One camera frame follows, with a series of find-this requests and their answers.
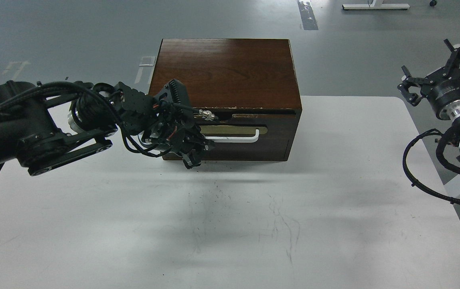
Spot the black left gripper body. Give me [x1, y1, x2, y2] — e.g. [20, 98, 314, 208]
[112, 79, 218, 158]

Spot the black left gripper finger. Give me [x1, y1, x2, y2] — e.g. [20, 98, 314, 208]
[180, 147, 204, 169]
[182, 130, 215, 153]

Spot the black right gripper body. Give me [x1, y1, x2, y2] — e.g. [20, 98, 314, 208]
[425, 72, 460, 120]

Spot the wooden drawer with white handle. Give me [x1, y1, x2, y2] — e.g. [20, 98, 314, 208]
[162, 112, 297, 161]

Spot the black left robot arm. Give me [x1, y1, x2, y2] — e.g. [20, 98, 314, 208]
[0, 79, 219, 176]

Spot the dark wooden drawer cabinet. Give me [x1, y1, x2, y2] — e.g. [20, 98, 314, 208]
[149, 39, 302, 161]

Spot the white desk leg base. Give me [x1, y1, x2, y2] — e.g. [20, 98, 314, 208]
[341, 0, 411, 11]

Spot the grey floor tape strip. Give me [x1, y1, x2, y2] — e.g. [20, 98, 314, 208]
[296, 0, 318, 31]

